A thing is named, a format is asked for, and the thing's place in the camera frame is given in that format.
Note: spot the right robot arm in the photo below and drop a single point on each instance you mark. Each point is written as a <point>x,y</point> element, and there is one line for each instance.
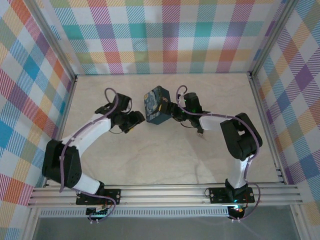
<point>240,135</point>

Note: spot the aluminium frame post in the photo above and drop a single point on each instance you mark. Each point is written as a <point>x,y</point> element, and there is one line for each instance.
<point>53,41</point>
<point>273,37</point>

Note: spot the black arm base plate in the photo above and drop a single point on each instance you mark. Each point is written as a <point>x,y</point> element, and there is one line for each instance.
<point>217,195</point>
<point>113,193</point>

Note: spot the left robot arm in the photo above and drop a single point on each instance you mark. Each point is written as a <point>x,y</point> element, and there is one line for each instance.
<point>62,162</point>

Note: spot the aluminium mounting rail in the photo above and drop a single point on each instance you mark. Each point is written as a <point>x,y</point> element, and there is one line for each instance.
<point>162,196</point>

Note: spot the aluminium side rail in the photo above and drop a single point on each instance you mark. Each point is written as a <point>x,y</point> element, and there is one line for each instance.
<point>260,105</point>
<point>65,112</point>

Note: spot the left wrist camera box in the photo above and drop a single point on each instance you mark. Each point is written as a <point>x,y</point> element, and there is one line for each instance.
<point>129,107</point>

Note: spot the small black circuit board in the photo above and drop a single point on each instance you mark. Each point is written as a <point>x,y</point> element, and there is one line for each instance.
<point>237,212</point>
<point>97,212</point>

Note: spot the starry night print box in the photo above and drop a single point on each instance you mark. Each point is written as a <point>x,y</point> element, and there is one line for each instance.
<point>153,105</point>

